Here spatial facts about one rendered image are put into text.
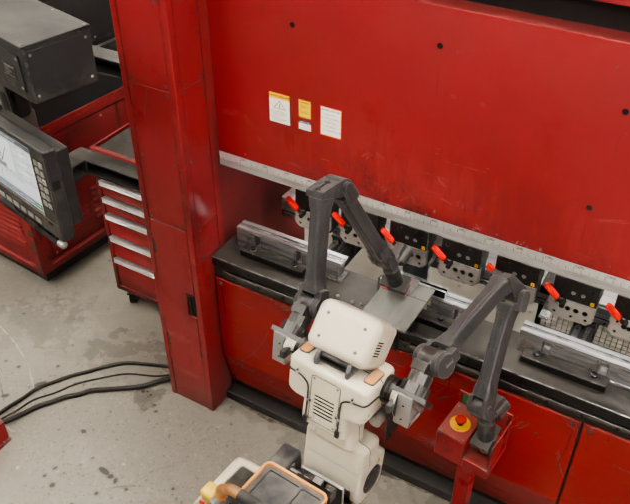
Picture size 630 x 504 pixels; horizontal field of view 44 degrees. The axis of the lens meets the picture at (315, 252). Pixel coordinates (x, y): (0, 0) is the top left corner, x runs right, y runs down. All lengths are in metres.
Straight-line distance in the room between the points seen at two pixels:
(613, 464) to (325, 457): 1.03
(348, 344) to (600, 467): 1.18
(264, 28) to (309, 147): 0.44
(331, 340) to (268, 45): 1.07
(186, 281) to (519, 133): 1.55
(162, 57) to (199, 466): 1.81
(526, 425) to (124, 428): 1.85
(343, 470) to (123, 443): 1.46
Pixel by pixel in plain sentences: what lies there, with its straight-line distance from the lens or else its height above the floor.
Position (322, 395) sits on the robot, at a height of 1.16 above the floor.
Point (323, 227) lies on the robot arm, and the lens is 2.41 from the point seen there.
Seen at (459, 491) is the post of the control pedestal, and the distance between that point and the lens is 3.04.
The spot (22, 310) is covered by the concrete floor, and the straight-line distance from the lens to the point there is 4.62.
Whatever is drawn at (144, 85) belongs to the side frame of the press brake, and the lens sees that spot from 2.93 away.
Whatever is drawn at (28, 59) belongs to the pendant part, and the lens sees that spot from 2.59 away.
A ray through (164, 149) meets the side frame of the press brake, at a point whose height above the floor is 1.41.
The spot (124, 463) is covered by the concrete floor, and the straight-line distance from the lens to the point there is 3.74.
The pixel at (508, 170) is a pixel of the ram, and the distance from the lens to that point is 2.55.
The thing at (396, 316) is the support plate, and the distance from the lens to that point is 2.83.
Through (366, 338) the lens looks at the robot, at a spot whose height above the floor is 1.36.
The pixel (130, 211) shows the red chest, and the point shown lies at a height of 0.71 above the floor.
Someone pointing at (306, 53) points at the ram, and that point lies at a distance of 2.70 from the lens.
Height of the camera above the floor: 2.90
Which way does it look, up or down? 38 degrees down
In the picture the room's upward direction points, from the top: straight up
